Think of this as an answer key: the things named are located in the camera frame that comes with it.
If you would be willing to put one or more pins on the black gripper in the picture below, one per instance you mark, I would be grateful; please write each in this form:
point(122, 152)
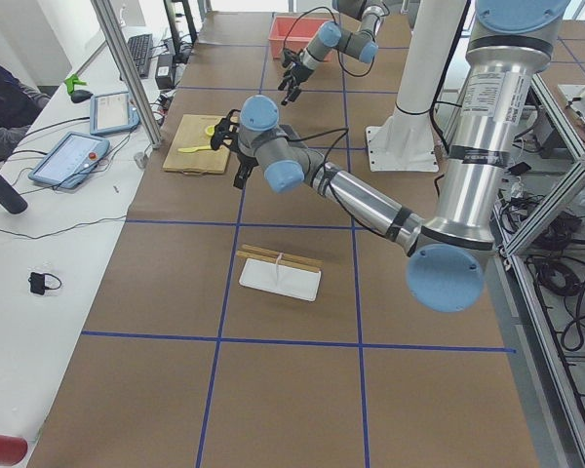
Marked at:
point(298, 72)
point(247, 162)

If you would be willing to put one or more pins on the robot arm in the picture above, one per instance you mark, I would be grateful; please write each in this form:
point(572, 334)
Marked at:
point(445, 233)
point(332, 36)

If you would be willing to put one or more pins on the black water bottle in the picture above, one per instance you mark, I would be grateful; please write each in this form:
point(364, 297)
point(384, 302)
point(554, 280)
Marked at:
point(10, 199)

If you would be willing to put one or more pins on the pink plastic bin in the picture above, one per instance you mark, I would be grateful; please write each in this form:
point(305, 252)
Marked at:
point(296, 35)

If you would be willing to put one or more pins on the yellow plastic knife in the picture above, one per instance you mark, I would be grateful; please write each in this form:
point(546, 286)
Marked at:
point(193, 149)

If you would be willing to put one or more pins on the bamboo cutting board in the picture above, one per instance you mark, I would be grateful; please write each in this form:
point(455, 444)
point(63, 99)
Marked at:
point(191, 132)

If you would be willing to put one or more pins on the right wooden chopstick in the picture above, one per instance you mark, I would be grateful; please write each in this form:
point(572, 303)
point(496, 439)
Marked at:
point(280, 261)

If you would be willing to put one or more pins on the wooden chopstick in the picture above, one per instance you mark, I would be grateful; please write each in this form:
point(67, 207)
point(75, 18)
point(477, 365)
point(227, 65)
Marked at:
point(280, 261)
point(258, 250)

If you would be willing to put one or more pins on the left wooden chopstick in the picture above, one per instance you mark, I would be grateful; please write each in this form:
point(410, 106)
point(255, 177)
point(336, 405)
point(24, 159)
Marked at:
point(258, 250)

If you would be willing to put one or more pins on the white rectangular tray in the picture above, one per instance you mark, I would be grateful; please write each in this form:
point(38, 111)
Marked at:
point(280, 279)

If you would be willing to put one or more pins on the black power adapter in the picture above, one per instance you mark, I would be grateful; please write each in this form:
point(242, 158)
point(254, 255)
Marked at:
point(165, 75)

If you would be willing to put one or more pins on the far teach pendant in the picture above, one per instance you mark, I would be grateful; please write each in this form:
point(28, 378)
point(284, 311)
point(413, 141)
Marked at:
point(112, 113)

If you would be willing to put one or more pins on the teach pendant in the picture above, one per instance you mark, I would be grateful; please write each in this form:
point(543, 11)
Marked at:
point(67, 165)
point(112, 113)

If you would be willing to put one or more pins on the black keyboard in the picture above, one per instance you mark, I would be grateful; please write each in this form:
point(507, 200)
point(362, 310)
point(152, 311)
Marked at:
point(141, 49)

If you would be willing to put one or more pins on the near teach pendant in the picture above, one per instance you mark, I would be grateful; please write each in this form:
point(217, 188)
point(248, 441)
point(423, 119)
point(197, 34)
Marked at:
point(67, 165)

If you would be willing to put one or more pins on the black computer mouse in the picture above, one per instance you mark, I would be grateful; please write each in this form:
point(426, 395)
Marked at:
point(79, 96)

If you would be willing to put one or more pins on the green clamp tool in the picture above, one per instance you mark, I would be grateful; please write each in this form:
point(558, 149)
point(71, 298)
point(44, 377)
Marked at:
point(71, 82)

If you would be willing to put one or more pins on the small black device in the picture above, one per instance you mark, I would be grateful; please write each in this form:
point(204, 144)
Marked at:
point(42, 282)

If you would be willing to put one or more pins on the seated person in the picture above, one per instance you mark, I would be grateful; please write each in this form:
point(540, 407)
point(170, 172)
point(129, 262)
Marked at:
point(20, 105)

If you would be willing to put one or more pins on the red fire extinguisher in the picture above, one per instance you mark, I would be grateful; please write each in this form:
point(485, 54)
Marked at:
point(12, 450)

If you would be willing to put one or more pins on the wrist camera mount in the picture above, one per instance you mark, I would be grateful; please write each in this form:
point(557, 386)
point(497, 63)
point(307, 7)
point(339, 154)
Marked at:
point(226, 132)
point(290, 58)

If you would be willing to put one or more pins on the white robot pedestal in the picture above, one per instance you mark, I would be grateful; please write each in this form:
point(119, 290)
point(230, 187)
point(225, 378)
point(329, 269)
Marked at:
point(405, 142)

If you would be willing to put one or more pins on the aluminium frame post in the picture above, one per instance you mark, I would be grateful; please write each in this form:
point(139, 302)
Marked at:
point(119, 50)

